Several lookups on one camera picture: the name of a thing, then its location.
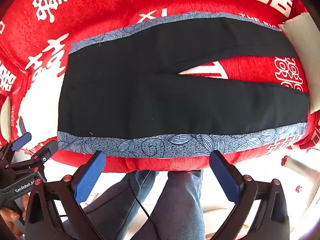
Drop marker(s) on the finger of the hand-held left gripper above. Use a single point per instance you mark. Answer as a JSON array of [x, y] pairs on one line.
[[44, 151], [22, 140]]

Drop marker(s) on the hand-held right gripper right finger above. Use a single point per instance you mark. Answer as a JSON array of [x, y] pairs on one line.
[[225, 178]]

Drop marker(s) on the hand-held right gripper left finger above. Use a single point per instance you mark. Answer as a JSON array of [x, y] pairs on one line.
[[89, 178]]

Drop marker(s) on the black pants with blue trim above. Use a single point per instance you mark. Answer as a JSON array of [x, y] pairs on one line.
[[150, 100]]

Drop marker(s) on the person's left hand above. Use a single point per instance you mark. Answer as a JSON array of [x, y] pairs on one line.
[[10, 215]]

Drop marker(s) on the person's legs in blue jeans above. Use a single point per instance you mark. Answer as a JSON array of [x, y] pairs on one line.
[[117, 205]]

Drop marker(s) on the person's right leg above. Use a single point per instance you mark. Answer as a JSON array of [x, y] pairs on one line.
[[180, 205]]

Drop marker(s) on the red printed blanket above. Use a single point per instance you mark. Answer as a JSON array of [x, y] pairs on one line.
[[100, 5]]

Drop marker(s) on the white pillow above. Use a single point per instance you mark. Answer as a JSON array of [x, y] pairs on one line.
[[305, 42]]

